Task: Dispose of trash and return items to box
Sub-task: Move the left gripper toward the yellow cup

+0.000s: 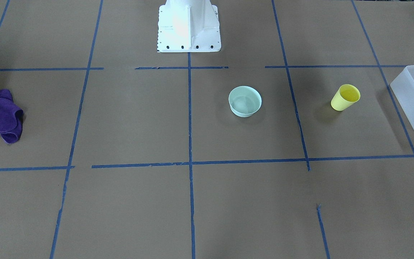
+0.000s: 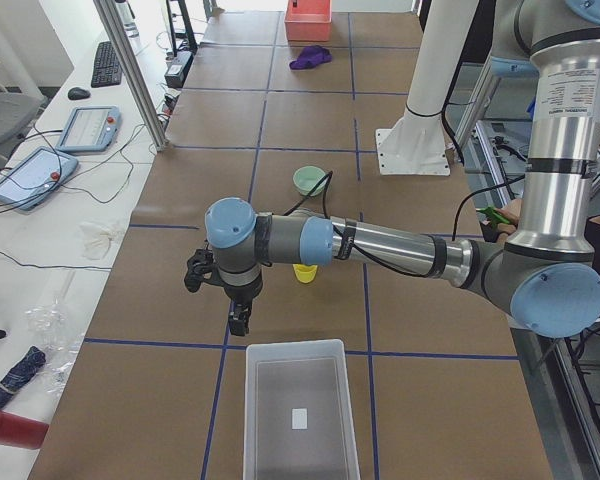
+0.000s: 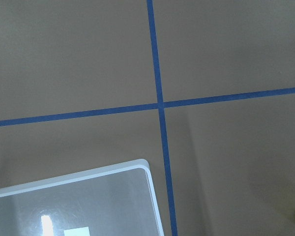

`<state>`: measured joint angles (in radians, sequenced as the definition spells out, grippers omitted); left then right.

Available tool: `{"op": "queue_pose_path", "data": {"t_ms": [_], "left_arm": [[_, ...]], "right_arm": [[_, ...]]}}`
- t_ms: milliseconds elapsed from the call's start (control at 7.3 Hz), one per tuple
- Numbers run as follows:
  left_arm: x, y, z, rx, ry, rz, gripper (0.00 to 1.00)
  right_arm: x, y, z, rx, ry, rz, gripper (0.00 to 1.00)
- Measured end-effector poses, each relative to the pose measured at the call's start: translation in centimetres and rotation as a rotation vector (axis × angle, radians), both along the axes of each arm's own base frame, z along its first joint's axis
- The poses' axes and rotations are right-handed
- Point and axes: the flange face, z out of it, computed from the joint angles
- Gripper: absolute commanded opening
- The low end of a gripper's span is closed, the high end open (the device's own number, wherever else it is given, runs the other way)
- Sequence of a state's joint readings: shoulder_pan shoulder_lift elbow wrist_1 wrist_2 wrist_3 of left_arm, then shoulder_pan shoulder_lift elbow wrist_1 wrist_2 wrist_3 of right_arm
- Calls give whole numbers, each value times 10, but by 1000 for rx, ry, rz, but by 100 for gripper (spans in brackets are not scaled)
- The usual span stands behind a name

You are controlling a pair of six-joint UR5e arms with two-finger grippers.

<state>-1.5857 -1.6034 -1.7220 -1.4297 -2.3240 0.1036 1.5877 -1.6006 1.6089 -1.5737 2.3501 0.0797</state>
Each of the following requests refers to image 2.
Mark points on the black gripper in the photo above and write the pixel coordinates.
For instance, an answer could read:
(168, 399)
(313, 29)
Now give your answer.
(242, 295)

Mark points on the yellow plastic cup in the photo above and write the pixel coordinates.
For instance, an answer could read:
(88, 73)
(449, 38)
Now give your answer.
(305, 274)

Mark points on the mint green bowl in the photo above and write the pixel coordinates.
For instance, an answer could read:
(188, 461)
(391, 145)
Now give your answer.
(309, 180)

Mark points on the purple cloth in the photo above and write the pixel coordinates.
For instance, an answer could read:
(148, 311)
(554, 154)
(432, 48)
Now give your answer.
(311, 57)

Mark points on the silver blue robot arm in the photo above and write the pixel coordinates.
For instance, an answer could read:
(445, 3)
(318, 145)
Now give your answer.
(542, 276)

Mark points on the black small computer box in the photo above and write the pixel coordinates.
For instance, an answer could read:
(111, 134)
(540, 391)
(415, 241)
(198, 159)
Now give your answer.
(178, 69)

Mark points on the white label in bin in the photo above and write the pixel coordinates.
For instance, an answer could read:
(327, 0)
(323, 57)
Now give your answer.
(299, 418)

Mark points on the translucent white plastic bin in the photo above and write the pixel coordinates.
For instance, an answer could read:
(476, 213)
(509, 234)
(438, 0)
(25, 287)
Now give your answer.
(307, 374)

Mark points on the crumpled white tissue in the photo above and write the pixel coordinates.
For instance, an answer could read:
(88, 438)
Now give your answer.
(98, 238)

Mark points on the clear plastic wrap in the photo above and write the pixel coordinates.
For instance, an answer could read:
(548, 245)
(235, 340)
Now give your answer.
(59, 340)

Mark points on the folded blue umbrella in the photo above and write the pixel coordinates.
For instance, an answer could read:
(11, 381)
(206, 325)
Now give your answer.
(21, 374)

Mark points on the upper teach pendant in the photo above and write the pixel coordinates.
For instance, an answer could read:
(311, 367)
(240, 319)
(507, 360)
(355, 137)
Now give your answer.
(89, 129)

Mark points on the teach pendant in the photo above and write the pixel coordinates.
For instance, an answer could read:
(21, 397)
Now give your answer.
(89, 129)
(29, 183)

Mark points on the lower teach pendant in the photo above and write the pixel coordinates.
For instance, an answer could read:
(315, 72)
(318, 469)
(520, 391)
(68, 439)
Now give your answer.
(29, 183)

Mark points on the red bottle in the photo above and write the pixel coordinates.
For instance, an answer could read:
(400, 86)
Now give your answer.
(21, 432)

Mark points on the green handheld object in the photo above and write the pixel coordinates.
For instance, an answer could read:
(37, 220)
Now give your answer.
(493, 216)

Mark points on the black computer mouse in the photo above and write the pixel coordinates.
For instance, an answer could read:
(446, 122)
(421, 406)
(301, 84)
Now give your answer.
(78, 93)

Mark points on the black keyboard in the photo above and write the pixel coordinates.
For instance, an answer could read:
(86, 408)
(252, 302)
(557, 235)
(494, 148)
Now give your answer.
(107, 70)

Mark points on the pink plastic bin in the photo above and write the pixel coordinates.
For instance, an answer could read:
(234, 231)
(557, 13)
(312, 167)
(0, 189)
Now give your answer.
(308, 20)

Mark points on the grey office chair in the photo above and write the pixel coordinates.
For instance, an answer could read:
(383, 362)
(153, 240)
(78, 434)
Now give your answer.
(17, 111)

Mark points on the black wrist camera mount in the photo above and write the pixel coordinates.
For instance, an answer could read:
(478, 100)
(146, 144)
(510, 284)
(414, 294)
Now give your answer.
(201, 269)

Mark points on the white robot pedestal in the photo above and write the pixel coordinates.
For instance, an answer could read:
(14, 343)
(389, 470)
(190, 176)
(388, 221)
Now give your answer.
(416, 144)

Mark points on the aluminium frame post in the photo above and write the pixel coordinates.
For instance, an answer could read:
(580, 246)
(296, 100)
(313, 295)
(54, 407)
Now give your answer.
(131, 69)

